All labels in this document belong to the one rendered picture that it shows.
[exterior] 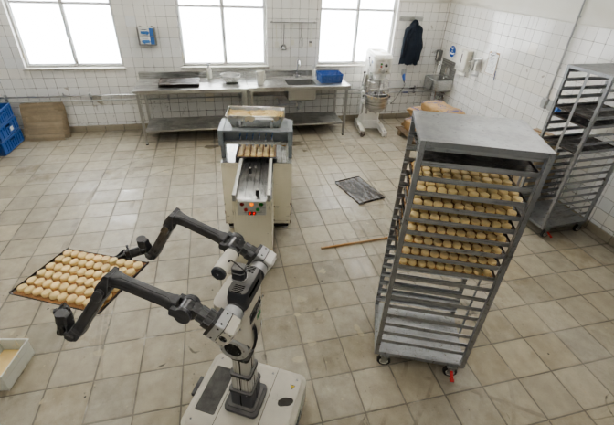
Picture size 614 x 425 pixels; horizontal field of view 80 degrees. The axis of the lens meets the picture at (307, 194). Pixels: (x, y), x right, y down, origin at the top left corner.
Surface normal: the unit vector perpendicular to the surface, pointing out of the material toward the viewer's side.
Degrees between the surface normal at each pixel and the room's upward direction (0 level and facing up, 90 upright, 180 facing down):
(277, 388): 0
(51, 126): 67
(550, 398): 0
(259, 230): 90
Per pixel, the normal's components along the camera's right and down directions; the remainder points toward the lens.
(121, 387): 0.04, -0.85
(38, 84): 0.22, 0.52
